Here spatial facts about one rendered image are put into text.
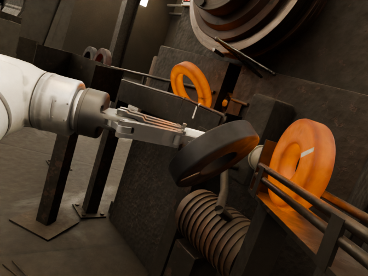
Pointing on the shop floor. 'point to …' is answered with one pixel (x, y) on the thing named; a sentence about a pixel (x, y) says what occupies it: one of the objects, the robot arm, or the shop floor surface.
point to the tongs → (17, 266)
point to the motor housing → (205, 237)
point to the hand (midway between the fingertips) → (203, 142)
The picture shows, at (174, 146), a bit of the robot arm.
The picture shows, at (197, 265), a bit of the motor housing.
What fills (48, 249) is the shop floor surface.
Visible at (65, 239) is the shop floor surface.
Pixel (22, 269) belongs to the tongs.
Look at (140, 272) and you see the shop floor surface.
